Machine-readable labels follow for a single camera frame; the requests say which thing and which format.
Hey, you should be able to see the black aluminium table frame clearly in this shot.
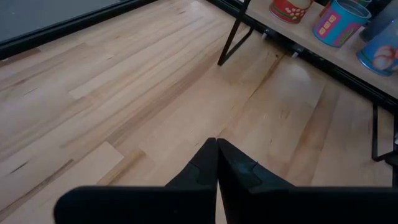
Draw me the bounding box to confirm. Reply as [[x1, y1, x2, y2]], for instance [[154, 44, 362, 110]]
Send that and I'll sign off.
[[0, 0, 398, 187]]

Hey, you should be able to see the red label tin can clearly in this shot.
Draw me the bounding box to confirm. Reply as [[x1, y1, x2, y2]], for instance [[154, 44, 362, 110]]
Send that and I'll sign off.
[[269, 0, 315, 25]]

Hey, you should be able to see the blue pink label tin can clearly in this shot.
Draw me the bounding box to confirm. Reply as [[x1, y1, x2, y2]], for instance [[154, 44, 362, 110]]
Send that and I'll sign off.
[[312, 0, 373, 48]]

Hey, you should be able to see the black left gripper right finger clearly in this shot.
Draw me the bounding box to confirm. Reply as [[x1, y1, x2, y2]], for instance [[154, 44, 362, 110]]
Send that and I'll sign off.
[[216, 138, 398, 224]]

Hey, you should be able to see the wooden shelf with black legs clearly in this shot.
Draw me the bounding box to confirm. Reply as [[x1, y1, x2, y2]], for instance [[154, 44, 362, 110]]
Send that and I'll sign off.
[[217, 0, 398, 162]]

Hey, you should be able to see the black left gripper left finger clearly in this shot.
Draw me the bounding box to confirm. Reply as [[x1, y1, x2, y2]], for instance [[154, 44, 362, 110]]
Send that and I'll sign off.
[[53, 138, 219, 224]]

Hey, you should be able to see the blue peaches tin can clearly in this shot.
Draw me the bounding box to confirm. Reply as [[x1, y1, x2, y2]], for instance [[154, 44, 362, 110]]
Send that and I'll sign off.
[[356, 19, 398, 77]]

